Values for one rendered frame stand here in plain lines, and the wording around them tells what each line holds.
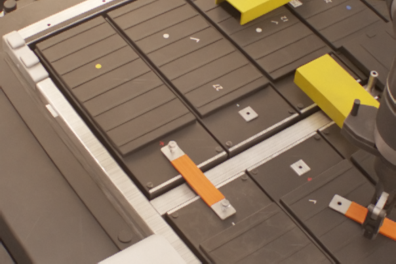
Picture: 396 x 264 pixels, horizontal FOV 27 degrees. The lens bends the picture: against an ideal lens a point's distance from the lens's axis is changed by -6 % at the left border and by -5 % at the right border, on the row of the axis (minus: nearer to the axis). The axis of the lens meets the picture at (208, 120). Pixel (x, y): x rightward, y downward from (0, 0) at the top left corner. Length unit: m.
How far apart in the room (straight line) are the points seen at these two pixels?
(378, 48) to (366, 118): 0.39
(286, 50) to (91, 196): 0.50
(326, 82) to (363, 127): 0.29
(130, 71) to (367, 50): 0.41
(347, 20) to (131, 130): 0.46
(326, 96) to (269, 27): 0.19
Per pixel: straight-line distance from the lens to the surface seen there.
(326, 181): 1.27
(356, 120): 1.11
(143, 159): 1.28
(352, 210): 1.24
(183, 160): 1.27
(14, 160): 1.14
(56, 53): 1.42
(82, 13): 1.51
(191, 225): 1.21
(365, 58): 1.46
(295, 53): 1.45
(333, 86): 1.38
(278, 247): 1.19
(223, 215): 1.22
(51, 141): 1.15
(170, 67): 1.39
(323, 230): 1.22
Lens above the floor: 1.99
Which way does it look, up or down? 48 degrees down
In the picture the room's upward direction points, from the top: 7 degrees clockwise
